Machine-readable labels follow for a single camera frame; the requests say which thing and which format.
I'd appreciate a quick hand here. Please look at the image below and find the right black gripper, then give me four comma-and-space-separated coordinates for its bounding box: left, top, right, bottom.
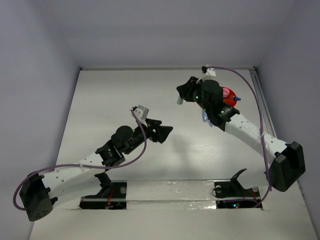
178, 75, 212, 114

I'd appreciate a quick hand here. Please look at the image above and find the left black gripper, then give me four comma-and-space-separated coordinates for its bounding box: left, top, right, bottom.
123, 118, 172, 155

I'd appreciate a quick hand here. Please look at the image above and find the green transparent pen cap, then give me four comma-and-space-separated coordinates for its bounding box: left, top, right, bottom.
177, 96, 184, 105

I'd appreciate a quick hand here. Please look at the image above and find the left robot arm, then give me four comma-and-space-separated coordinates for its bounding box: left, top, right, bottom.
17, 118, 174, 222

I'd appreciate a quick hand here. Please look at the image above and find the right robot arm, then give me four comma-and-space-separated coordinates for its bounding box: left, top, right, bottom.
176, 77, 306, 196

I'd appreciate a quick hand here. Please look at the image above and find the blue highlighter pen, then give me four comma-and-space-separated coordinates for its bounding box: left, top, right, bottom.
202, 110, 214, 128

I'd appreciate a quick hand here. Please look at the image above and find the pink glue bottle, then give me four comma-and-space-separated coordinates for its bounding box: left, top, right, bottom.
222, 87, 230, 99

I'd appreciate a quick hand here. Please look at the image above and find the orange round container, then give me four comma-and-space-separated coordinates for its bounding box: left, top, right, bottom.
223, 87, 237, 107

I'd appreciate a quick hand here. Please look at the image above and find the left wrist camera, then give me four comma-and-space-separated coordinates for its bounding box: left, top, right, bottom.
130, 105, 149, 126

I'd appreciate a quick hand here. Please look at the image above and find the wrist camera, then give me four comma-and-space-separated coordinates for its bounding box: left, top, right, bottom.
196, 66, 216, 84
130, 105, 149, 126

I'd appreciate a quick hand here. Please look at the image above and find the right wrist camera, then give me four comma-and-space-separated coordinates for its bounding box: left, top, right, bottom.
196, 66, 216, 84

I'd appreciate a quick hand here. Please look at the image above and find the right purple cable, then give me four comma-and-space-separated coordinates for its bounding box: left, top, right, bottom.
214, 66, 273, 208

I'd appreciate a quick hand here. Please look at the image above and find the purple cable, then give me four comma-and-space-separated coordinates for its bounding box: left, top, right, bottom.
214, 66, 273, 208
12, 108, 148, 210

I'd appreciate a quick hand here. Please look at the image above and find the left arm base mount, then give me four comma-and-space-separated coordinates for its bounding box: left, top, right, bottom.
79, 172, 128, 210

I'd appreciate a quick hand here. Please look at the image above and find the aluminium rail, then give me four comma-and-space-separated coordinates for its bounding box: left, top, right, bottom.
249, 67, 277, 137

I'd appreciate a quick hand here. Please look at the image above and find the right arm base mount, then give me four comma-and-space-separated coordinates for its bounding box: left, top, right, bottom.
211, 168, 262, 209

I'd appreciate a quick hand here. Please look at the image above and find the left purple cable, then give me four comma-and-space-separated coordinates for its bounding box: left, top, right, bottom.
12, 108, 148, 210

